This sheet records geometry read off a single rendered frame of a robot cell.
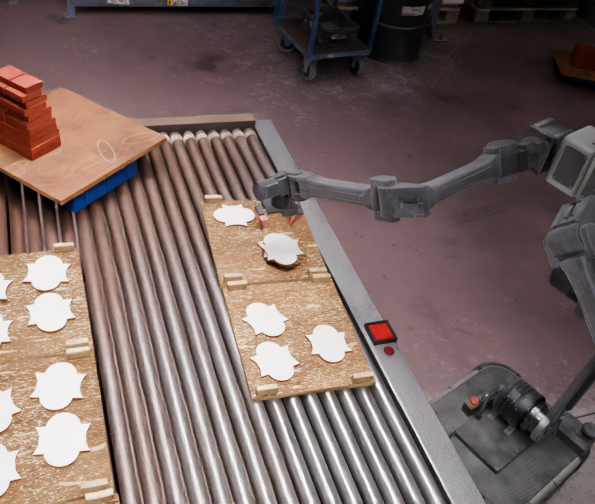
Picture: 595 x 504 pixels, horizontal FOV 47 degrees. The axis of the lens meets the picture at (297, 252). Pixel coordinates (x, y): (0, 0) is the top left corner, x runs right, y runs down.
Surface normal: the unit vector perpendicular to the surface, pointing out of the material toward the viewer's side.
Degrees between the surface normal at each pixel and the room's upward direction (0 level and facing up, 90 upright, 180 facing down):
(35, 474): 0
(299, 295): 0
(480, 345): 0
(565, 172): 90
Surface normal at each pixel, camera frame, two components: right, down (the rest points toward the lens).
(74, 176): 0.15, -0.75
